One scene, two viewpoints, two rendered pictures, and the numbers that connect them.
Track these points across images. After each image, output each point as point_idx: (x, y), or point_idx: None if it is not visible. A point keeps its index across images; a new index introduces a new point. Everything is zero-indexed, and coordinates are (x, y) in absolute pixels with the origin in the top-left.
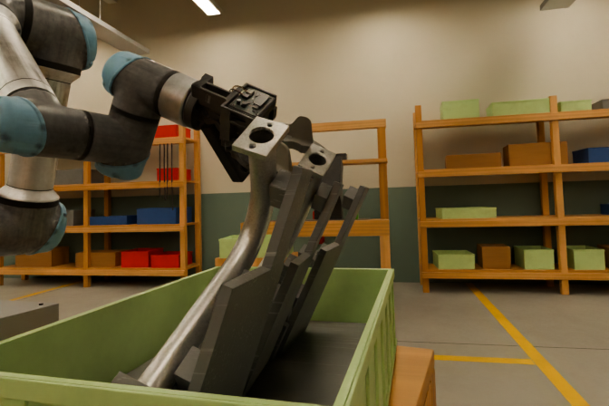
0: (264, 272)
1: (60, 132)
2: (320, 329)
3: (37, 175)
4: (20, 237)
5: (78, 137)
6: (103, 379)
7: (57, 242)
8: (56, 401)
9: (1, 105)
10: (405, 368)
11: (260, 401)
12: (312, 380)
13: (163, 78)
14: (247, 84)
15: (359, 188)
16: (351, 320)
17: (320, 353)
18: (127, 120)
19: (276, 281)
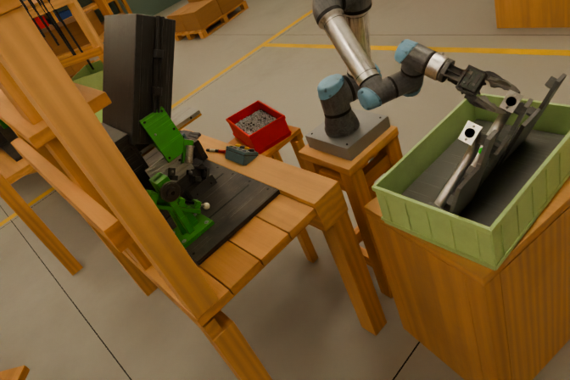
0: (475, 172)
1: (386, 98)
2: (534, 140)
3: None
4: None
5: (393, 96)
6: (420, 170)
7: None
8: (413, 205)
9: (364, 97)
10: None
11: (469, 220)
12: (512, 182)
13: (425, 64)
14: (469, 65)
15: (555, 81)
16: (559, 131)
17: (524, 164)
18: (410, 78)
19: (485, 164)
